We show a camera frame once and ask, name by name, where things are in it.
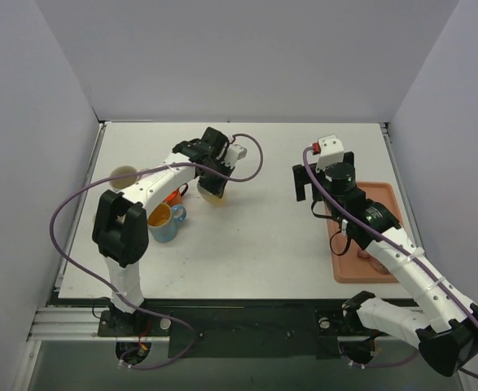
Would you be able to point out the yellow mug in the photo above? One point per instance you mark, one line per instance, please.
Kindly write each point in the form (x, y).
(210, 198)

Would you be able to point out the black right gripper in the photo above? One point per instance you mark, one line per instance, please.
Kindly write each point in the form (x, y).
(309, 179)

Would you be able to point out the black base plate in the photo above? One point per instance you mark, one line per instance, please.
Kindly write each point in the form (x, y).
(240, 329)

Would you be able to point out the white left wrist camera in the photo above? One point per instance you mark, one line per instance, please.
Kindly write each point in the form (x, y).
(234, 153)

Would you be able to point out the blue mug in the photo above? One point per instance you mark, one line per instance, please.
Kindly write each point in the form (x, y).
(164, 221)

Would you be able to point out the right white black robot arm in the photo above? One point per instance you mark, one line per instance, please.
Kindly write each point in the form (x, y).
(445, 330)

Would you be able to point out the orange mug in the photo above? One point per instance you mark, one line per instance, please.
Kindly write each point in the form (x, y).
(176, 196)

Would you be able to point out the aluminium rail frame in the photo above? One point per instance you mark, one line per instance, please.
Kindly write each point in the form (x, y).
(261, 245)

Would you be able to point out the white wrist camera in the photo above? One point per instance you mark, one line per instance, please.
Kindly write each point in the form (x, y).
(234, 153)
(329, 149)

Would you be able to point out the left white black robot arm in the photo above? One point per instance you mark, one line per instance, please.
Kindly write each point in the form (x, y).
(120, 226)

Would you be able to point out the white patterned mug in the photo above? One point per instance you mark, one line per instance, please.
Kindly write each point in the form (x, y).
(125, 176)

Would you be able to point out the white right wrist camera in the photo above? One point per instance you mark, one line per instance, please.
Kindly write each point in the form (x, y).
(329, 149)

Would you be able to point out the pink mug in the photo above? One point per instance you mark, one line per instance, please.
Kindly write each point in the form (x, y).
(375, 265)

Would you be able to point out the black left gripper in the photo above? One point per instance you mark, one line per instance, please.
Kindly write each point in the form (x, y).
(212, 179)

